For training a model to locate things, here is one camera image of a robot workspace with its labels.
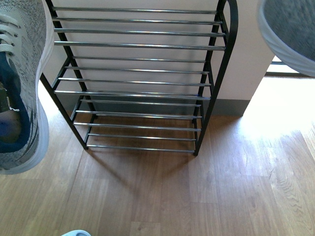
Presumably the black metal shoe rack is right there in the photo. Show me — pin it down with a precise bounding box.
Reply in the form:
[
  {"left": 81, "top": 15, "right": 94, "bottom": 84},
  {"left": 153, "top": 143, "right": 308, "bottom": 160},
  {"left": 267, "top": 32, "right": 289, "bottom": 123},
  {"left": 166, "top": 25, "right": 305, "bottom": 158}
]
[{"left": 41, "top": 0, "right": 239, "bottom": 155}]

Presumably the grey knit sneaker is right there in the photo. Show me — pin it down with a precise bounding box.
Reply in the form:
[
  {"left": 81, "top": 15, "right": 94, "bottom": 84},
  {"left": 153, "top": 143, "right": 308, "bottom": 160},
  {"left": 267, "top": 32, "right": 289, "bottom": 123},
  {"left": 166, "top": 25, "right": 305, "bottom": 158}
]
[
  {"left": 0, "top": 0, "right": 54, "bottom": 175},
  {"left": 257, "top": 0, "right": 315, "bottom": 77}
]

